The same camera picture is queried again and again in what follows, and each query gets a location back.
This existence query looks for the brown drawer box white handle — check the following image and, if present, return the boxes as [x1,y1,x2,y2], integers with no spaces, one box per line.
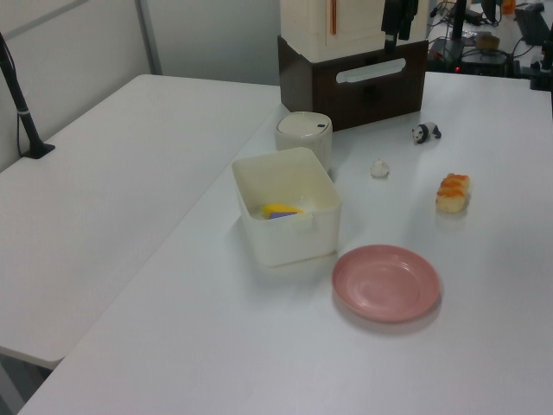
[276,34,429,132]

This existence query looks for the toy bread with orange topping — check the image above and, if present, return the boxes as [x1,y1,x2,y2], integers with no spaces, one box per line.
[435,172,471,214]

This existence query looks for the cream square plastic bin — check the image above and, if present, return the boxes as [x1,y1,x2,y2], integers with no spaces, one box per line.
[231,146,343,267]

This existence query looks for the black clamp mount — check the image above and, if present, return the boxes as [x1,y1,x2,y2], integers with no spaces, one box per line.
[527,38,553,92]

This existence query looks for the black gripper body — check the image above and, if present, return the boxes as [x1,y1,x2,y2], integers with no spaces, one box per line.
[385,0,421,27]

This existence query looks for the cream plastic storage cabinet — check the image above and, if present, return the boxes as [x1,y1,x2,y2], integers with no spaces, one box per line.
[279,0,430,61]

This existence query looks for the black stand with base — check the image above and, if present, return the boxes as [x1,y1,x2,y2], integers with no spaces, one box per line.
[430,0,477,61]

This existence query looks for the black pole with table clamp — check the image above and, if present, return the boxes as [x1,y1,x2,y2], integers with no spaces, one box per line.
[0,32,56,160]

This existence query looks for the panda toy figure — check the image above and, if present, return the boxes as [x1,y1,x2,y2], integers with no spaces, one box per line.
[410,122,443,146]

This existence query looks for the pink plate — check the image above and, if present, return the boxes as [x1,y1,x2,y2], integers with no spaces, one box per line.
[331,244,442,323]

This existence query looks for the yellow and purple toy block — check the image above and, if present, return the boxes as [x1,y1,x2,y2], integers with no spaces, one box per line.
[262,202,305,220]

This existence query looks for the small cardboard box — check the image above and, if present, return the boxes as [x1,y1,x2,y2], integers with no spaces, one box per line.
[474,34,501,51]

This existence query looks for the black device with red light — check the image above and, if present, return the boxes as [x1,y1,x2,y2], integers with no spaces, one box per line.
[455,50,507,75]

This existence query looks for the black keyboard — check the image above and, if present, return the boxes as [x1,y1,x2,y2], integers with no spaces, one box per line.
[513,4,553,47]

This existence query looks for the cream mini trash can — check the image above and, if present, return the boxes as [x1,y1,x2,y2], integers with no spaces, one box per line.
[274,111,334,174]

